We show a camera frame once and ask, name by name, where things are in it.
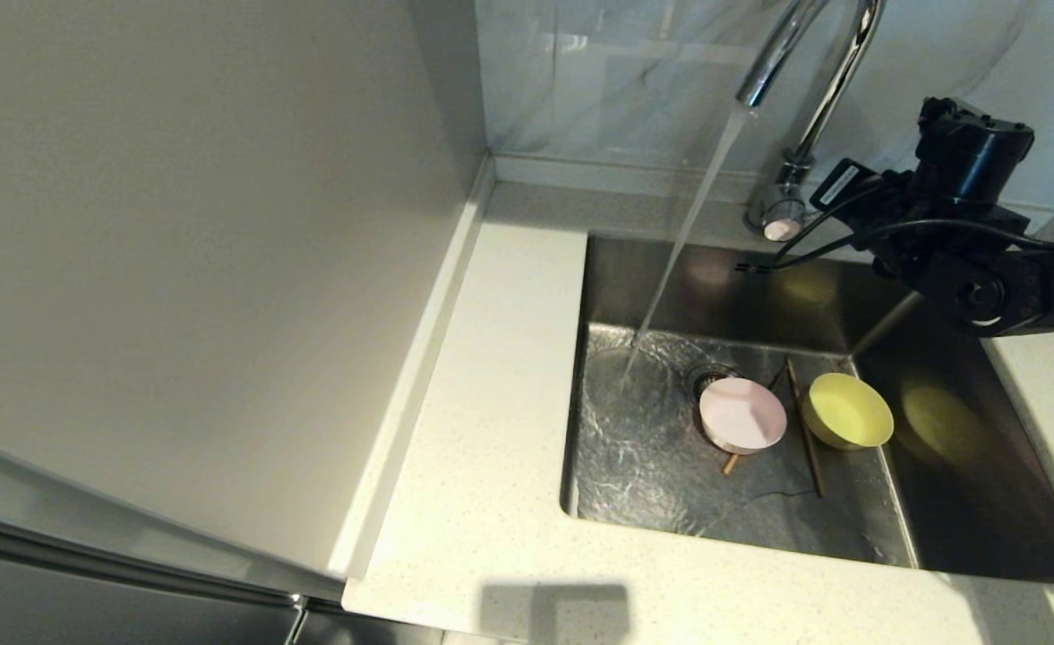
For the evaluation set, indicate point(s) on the wooden chopstick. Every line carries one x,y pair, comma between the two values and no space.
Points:
811,461
731,464

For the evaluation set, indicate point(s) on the grey tall cabinet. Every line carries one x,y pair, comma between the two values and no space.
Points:
177,269

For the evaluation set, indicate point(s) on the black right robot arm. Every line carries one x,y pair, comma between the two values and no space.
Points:
983,269

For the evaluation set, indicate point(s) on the round metal drain strainer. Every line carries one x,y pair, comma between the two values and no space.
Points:
706,376

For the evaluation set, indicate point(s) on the stainless steel sink basin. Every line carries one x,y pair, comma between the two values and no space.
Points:
652,484

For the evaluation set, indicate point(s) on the yellow bowl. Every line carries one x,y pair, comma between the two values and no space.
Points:
849,410

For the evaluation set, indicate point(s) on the chrome cabinet rail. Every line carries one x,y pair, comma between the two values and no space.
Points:
132,563

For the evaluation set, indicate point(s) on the chrome gooseneck faucet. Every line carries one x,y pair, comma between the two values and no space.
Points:
795,166

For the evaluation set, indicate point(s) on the pink bowl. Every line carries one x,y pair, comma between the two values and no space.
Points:
743,414

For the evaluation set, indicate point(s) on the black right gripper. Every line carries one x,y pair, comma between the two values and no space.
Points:
858,202

